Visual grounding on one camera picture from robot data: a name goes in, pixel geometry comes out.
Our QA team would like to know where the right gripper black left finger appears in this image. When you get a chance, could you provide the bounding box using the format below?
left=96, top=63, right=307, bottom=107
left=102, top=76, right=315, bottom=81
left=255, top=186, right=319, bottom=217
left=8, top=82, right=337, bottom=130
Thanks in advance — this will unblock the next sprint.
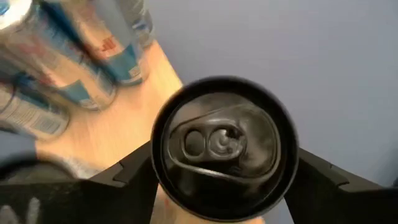
left=90, top=141, right=160, bottom=224

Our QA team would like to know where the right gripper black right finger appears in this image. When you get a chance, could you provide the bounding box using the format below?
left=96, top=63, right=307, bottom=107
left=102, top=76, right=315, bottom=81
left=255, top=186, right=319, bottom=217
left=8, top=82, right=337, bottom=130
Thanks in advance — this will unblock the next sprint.
left=284, top=147, right=349, bottom=224

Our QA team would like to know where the white Celsius Peach Vibe can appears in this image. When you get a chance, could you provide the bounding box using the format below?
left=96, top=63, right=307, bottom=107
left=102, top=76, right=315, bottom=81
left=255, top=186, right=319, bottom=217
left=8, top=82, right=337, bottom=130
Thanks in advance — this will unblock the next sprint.
left=150, top=75, right=300, bottom=224

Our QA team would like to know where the blue silver Red Bull can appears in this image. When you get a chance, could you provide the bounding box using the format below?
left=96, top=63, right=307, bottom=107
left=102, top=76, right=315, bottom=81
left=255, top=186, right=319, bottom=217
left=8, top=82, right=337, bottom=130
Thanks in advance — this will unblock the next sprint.
left=0, top=0, right=119, bottom=111
left=62, top=0, right=156, bottom=86
left=0, top=62, right=71, bottom=141

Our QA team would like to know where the wooden shelf black metal frame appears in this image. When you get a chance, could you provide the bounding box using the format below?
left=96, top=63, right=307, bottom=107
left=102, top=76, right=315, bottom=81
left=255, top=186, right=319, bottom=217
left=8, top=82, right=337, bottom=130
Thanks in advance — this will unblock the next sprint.
left=34, top=40, right=265, bottom=224

